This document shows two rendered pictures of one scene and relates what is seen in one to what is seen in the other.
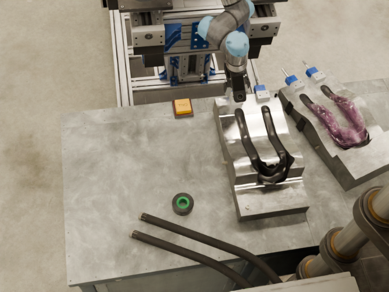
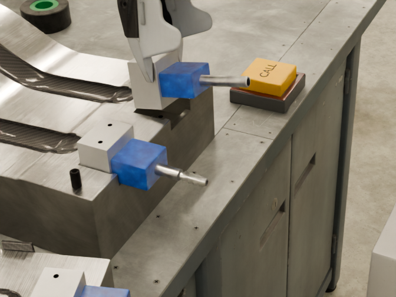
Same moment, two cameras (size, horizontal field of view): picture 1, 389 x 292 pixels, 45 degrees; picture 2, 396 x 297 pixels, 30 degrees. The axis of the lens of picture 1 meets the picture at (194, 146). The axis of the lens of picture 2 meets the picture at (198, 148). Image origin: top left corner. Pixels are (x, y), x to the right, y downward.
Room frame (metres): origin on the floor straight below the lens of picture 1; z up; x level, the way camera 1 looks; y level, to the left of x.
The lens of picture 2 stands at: (1.65, -0.63, 1.32)
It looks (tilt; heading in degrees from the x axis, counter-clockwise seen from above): 35 degrees down; 134
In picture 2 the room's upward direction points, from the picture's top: 3 degrees counter-clockwise
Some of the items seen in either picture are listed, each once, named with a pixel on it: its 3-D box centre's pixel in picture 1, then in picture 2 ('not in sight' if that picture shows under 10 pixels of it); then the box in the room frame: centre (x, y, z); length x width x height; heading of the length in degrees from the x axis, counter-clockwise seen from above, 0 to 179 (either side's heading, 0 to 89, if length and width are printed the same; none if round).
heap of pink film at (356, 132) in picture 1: (340, 117); not in sight; (1.09, -0.57, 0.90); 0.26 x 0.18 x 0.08; 33
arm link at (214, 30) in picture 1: (217, 29); not in sight; (1.15, -0.03, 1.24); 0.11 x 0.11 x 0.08; 54
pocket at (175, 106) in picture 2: not in sight; (163, 118); (1.12, -0.15, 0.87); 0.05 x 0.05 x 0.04; 16
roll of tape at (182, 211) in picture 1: (182, 204); (45, 14); (0.68, 0.02, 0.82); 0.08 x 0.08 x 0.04
